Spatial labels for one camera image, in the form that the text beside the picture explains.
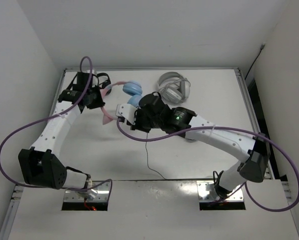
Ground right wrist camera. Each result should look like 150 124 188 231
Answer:
115 103 138 125

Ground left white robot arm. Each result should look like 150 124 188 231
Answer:
18 71 105 199

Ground purple cable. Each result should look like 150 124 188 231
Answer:
0 56 113 193
116 117 299 212

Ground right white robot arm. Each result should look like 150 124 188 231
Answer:
129 92 270 199

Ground brown silver headphones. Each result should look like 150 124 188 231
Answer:
185 137 197 143

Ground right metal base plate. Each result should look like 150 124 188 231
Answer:
196 180 244 204

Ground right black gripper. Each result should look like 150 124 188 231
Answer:
126 107 162 133

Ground metal base plate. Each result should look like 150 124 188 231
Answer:
196 180 244 204
63 180 112 203

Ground black wall cable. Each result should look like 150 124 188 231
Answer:
244 44 265 83

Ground pink blue cat-ear headphones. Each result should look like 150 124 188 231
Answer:
100 81 143 125

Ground thin black headphone cable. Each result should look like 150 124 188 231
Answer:
144 132 167 180

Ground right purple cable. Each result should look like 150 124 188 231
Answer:
116 117 299 212

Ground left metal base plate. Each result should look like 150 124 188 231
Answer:
63 180 112 203

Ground black Panasonic headphones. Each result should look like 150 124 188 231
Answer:
95 72 112 97

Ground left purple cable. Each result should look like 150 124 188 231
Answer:
0 56 113 193

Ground white grey headphones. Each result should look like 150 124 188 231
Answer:
157 71 191 105

